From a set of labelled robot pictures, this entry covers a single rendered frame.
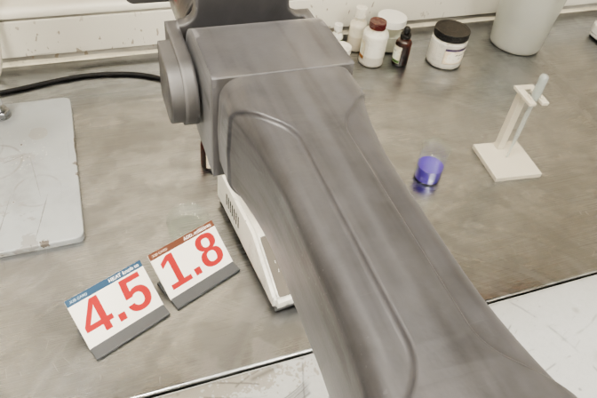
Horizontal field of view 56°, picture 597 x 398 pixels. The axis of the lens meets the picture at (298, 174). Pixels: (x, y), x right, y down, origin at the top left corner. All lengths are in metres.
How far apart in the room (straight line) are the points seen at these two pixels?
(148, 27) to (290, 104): 0.83
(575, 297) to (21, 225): 0.70
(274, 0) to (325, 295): 0.18
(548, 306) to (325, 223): 0.61
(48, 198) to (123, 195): 0.09
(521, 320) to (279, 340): 0.30
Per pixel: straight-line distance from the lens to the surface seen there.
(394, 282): 0.17
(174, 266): 0.69
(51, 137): 0.90
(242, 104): 0.23
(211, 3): 0.30
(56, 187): 0.82
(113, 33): 1.05
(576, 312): 0.80
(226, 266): 0.71
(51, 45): 1.06
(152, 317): 0.67
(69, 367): 0.66
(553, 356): 0.74
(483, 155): 0.94
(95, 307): 0.66
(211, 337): 0.66
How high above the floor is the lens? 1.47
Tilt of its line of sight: 44 degrees down
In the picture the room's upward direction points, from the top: 7 degrees clockwise
